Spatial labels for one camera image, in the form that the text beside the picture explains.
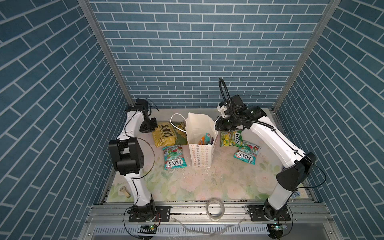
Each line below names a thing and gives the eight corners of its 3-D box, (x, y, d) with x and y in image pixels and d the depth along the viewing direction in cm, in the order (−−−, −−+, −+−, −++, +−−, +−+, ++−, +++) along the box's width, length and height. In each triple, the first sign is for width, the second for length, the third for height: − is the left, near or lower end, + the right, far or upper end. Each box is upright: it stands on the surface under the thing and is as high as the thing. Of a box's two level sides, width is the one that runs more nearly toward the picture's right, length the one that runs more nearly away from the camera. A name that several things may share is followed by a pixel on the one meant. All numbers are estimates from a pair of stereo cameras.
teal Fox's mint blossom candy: (233, 156, 96) (234, 154, 93) (240, 141, 104) (241, 138, 101) (253, 166, 92) (255, 164, 89) (259, 149, 100) (261, 146, 97)
